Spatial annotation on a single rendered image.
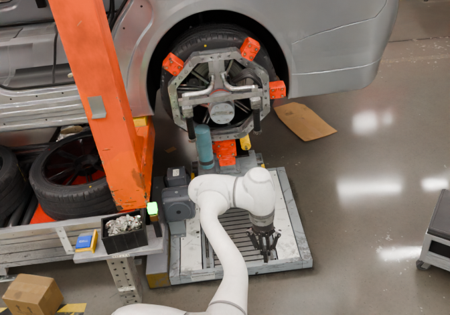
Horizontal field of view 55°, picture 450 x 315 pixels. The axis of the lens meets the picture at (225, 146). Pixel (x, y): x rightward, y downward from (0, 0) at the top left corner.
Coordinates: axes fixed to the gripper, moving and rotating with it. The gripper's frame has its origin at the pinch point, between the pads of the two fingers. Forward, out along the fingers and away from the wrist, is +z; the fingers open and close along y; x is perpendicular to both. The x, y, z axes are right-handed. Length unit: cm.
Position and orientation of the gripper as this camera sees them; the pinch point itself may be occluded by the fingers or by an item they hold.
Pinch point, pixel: (265, 254)
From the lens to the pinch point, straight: 169.2
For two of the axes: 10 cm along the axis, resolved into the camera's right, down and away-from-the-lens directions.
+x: 1.7, -6.3, 7.6
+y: 9.8, 0.2, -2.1
